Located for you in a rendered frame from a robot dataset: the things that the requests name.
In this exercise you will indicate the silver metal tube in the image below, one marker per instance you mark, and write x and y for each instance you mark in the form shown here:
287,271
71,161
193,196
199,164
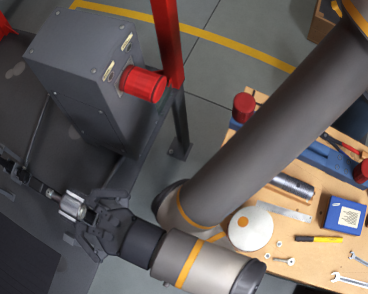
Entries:
293,186

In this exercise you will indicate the silver finned knob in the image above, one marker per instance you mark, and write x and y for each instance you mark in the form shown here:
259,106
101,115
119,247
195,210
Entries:
71,205

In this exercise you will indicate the red round knob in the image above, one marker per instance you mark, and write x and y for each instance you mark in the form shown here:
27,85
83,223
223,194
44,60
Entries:
141,83

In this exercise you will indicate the red plastic object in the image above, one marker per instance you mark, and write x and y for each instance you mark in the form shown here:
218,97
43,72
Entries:
5,28

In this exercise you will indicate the blue fixture block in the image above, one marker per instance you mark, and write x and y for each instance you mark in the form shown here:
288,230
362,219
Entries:
330,161

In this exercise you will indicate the black ribbed panel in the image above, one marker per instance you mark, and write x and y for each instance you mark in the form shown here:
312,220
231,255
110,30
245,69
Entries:
23,260

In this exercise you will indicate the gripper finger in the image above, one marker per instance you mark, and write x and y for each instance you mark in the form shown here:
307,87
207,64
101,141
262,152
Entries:
88,236
110,200

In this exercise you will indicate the brown wooden crate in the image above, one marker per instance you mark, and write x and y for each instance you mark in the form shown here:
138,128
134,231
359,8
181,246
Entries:
321,23

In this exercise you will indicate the white nut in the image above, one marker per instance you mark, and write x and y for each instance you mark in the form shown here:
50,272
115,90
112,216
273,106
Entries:
279,244
267,256

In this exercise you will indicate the red cylinder cap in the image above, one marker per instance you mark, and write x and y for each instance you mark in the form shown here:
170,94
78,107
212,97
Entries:
361,171
243,106

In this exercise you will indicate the grey control box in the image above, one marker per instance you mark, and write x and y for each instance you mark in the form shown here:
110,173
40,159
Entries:
83,66

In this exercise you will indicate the red and grey post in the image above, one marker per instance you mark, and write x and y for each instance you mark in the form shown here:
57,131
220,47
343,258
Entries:
168,43

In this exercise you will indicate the blue box with label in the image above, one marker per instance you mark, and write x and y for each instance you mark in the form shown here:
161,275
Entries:
343,216

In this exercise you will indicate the steel ruler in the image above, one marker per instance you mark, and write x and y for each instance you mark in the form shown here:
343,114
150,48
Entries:
286,212

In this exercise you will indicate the small silver spanner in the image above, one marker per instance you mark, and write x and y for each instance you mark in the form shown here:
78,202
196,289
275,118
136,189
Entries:
285,260

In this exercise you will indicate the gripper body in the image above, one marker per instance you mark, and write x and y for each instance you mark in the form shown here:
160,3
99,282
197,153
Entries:
140,243

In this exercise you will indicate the thin grey rod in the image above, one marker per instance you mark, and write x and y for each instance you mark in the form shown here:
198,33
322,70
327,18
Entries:
36,130

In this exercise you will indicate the yellow and black marker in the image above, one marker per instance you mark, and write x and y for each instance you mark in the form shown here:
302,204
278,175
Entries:
320,239

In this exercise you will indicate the black lever rod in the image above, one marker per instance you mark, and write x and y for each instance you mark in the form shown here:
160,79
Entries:
33,182

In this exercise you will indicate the dark blue cabinet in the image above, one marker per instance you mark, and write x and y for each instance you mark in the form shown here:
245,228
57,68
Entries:
353,120

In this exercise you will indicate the small grey block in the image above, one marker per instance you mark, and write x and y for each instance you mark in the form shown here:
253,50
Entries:
69,239

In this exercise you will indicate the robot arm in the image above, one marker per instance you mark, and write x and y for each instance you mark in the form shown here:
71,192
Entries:
283,133

